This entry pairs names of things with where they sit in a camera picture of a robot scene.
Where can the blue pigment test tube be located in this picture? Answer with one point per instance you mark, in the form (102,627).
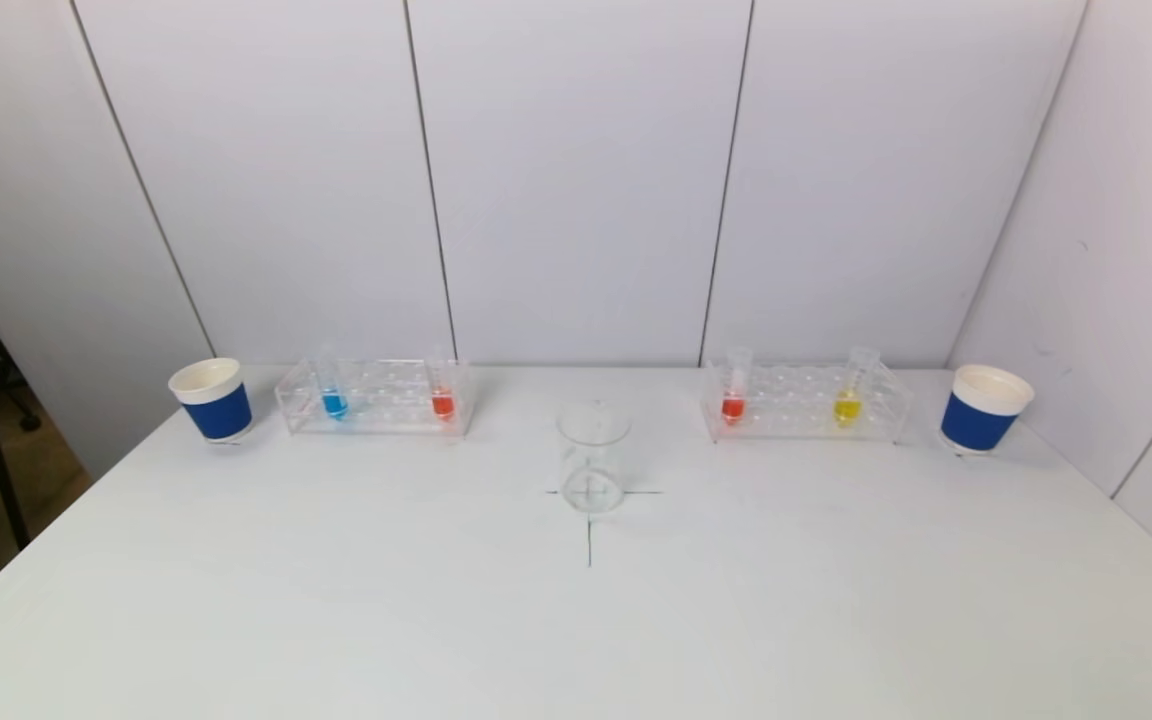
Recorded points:
(334,404)

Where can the test tube with yellow pigment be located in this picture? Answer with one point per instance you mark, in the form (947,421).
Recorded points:
(847,408)

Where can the clear acrylic test tube rack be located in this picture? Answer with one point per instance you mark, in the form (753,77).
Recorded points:
(796,405)
(386,402)

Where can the test tube with red pigment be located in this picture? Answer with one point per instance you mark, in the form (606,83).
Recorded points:
(733,407)
(443,404)

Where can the clear glass beaker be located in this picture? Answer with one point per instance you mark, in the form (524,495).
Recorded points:
(593,470)

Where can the blue white paper cup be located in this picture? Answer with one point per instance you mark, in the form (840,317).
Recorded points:
(981,420)
(218,415)

